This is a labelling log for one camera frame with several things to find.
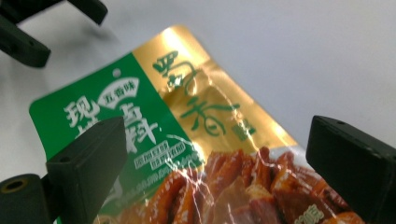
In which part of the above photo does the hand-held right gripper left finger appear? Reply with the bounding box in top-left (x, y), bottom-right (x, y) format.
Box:
top-left (45, 116), bottom-right (129, 224)

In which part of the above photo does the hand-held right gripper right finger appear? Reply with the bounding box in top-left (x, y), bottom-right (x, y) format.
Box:
top-left (305, 115), bottom-right (396, 224)

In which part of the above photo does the green and gold snack packet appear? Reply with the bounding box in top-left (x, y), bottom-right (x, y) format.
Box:
top-left (28, 24), bottom-right (367, 224)

